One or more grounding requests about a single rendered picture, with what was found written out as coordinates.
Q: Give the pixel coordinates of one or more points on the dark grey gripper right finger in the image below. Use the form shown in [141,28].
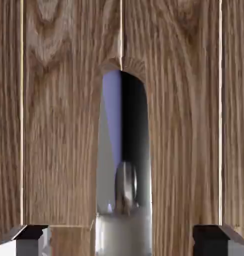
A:
[210,242]

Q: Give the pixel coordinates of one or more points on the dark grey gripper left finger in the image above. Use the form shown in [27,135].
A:
[27,243]

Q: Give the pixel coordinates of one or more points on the light wood drawer front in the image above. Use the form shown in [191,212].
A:
[64,130]

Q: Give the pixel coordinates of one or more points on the light wood cabinet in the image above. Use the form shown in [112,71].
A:
[6,120]

